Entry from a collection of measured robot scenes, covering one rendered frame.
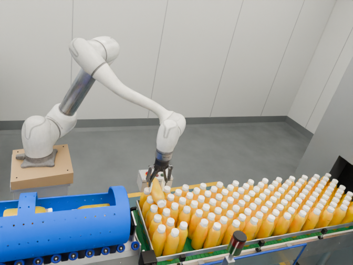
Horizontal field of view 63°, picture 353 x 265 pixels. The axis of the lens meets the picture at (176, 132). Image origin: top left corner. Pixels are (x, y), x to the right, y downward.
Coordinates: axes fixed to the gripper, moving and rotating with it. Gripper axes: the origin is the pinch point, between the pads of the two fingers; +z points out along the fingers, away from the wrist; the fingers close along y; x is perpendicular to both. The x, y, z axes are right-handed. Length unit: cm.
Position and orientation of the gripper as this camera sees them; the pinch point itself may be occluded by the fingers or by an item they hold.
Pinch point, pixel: (156, 186)
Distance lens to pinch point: 165.3
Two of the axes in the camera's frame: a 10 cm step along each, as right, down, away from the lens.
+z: -2.0, 8.6, 4.8
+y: 9.2, 0.0, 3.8
